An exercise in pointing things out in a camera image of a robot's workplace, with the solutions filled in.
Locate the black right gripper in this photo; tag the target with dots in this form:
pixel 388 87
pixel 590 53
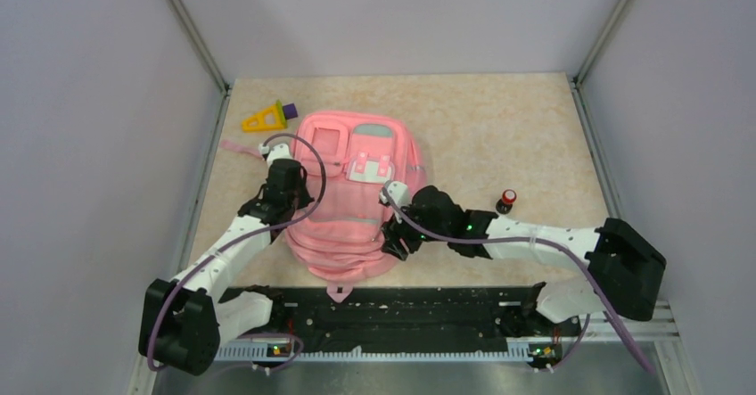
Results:
pixel 393 232

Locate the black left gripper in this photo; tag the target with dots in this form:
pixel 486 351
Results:
pixel 305 197

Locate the pink student backpack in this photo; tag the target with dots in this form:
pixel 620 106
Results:
pixel 345 159

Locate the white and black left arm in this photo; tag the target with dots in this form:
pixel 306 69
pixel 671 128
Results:
pixel 185 320

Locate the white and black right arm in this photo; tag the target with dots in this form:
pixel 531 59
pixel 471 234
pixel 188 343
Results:
pixel 619 271

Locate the yellow and purple toy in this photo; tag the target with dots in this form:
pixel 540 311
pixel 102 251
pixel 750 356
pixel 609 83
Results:
pixel 273 118

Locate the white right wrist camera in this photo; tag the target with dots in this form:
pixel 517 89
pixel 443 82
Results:
pixel 395 194

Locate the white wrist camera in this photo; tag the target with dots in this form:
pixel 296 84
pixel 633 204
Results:
pixel 395 194
pixel 271 153

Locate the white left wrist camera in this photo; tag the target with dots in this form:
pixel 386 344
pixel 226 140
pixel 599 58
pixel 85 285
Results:
pixel 271 153

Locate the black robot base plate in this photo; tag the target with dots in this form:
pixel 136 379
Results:
pixel 441 320

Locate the aluminium frame rail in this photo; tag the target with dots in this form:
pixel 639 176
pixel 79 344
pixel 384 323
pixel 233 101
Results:
pixel 597 364

